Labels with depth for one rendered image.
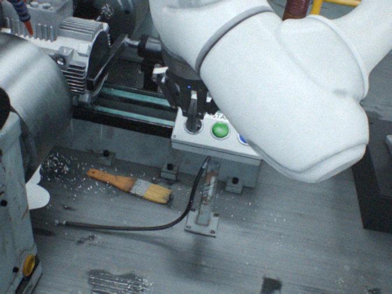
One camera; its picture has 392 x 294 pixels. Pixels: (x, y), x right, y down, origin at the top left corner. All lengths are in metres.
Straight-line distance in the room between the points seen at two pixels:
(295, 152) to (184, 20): 0.17
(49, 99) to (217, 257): 0.45
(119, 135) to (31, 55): 0.34
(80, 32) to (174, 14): 0.62
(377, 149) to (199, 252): 0.52
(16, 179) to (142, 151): 0.46
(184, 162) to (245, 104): 0.70
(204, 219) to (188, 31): 0.61
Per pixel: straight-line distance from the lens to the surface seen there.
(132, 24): 1.29
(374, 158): 1.19
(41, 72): 0.86
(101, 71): 1.07
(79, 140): 1.17
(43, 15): 1.07
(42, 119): 0.82
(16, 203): 0.76
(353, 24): 0.49
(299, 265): 1.01
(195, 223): 1.02
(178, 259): 0.96
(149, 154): 1.13
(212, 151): 0.85
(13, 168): 0.72
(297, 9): 1.28
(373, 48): 0.49
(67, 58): 1.03
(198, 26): 0.46
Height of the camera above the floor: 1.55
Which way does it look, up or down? 37 degrees down
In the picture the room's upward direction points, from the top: 9 degrees clockwise
